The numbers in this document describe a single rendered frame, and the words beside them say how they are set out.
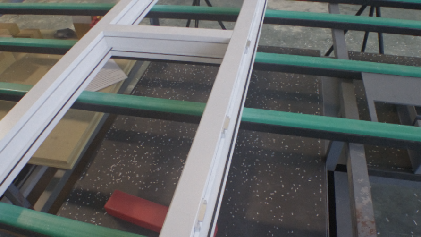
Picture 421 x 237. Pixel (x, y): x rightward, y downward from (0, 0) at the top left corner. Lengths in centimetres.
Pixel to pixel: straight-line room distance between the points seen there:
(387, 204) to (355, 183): 106
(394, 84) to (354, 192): 35
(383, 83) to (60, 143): 96
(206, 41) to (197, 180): 46
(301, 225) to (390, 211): 90
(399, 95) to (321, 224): 38
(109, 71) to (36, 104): 60
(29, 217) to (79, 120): 56
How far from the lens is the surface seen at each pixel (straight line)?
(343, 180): 102
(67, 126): 115
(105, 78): 130
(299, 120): 71
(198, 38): 86
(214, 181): 57
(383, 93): 86
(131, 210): 86
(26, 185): 149
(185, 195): 49
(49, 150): 109
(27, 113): 75
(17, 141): 75
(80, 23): 158
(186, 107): 73
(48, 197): 101
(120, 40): 96
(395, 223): 169
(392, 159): 108
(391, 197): 177
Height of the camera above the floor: 135
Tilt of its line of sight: 44 degrees down
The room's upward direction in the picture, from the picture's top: 4 degrees counter-clockwise
